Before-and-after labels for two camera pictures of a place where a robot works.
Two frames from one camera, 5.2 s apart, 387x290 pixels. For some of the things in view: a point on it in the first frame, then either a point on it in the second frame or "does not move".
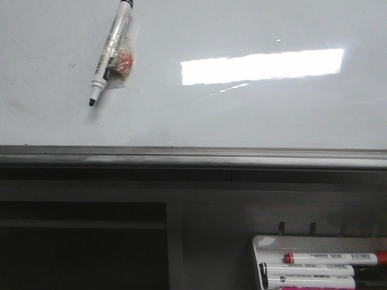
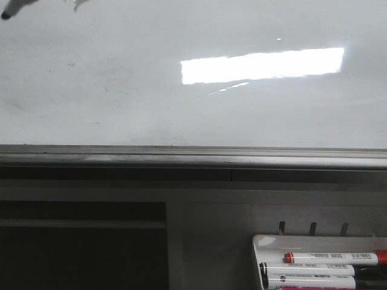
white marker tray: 271,248 does not move
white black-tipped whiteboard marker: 111,48 -> 14,6
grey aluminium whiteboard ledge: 94,163 does not move
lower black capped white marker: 274,282 does not move
